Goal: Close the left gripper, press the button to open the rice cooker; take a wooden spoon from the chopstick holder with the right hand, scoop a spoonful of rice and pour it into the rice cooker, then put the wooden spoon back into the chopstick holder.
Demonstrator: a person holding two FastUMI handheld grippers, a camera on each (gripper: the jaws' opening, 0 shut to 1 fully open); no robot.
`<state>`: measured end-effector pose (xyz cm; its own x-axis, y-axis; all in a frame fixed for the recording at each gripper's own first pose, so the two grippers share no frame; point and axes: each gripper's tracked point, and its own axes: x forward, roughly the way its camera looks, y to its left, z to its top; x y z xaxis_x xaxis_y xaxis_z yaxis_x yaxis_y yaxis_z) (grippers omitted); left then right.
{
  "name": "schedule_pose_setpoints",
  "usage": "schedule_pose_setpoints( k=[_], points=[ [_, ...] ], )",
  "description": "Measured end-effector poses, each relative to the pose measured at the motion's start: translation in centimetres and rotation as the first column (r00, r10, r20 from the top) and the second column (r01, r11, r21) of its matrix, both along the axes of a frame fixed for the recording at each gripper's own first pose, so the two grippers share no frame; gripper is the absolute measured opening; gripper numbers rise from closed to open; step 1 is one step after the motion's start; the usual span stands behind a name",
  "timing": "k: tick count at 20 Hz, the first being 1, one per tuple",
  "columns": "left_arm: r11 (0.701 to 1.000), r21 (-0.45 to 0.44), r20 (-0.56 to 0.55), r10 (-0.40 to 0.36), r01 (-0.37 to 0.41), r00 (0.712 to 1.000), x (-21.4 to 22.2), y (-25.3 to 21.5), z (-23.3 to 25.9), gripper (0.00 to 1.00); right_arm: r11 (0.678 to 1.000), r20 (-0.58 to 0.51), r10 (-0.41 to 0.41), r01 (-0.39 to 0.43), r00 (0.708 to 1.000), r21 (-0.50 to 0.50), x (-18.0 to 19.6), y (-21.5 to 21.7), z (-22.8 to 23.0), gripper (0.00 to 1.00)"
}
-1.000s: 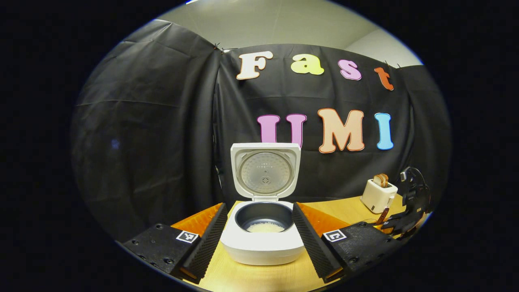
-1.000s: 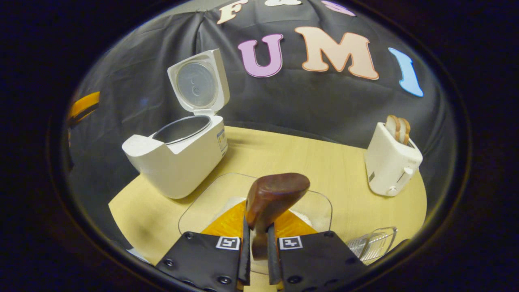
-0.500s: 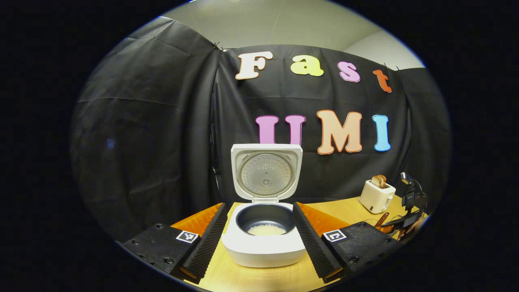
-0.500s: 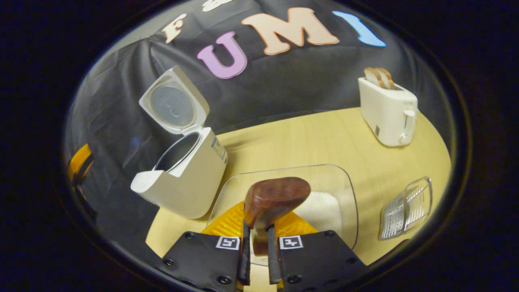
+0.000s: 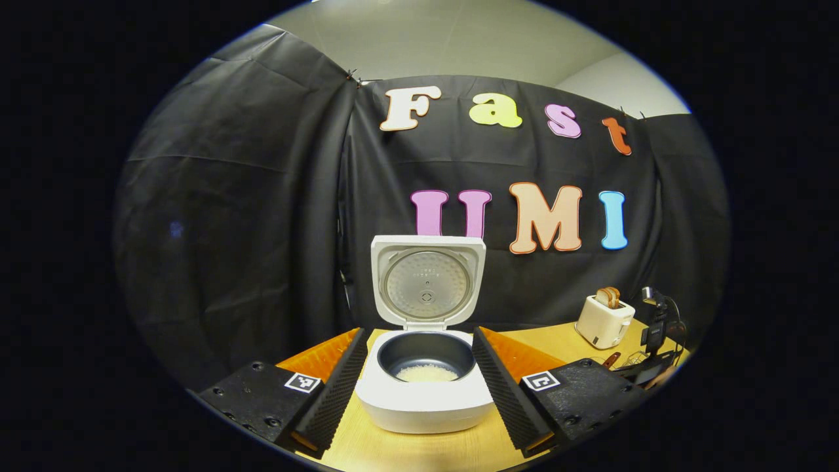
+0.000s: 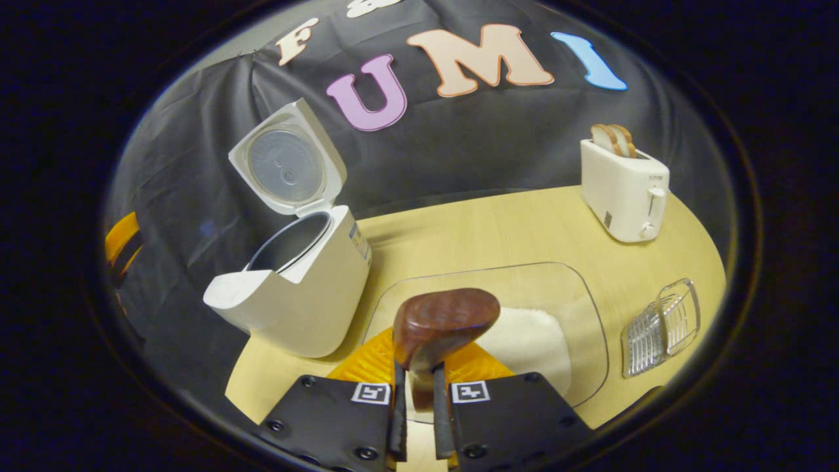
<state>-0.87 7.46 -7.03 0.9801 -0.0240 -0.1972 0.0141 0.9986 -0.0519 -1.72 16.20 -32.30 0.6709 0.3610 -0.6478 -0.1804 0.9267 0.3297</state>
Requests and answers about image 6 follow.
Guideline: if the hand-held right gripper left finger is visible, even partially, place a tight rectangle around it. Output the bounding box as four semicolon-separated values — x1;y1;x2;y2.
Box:
259;328;408;472

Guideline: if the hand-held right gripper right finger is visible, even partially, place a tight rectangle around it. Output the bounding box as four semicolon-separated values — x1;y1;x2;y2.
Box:
432;343;595;472

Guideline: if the brown wooden spoon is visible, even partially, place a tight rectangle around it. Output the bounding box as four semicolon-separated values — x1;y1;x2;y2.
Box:
393;287;502;414

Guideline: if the white rice cooker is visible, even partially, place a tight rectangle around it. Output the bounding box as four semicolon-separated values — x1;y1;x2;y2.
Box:
203;98;372;359

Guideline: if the clear chopstick holder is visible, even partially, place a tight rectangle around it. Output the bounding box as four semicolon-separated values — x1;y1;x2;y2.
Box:
621;278;701;379

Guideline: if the clear glass tray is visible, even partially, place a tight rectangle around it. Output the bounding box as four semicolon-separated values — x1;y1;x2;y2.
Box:
361;262;610;423

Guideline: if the black backdrop cloth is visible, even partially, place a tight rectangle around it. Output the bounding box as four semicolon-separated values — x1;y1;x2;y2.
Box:
104;0;722;374

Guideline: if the white toaster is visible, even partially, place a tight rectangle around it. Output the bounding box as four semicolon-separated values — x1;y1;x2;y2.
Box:
580;139;671;243

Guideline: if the toasted bread slice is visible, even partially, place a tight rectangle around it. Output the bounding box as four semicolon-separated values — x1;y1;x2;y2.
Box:
608;124;636;159
590;124;622;157

